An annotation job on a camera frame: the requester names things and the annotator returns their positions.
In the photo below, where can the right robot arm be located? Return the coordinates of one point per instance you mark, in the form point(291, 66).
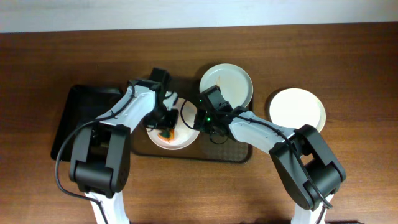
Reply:
point(310, 172)

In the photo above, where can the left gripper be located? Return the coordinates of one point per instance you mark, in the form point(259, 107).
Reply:
point(166, 123)

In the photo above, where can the green and orange sponge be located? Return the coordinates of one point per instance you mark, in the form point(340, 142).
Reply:
point(167, 135)

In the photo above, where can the brown serving tray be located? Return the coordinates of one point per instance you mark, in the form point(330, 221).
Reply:
point(205, 147)

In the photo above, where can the white plate with red streaks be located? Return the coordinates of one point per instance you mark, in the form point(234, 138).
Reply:
point(294, 107)

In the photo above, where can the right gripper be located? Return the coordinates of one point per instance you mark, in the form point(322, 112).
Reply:
point(201, 119)

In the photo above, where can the white plate with orange smear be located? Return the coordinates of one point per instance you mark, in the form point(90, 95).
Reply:
point(184, 136)

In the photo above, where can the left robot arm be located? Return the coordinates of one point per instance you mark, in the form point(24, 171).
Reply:
point(100, 160)

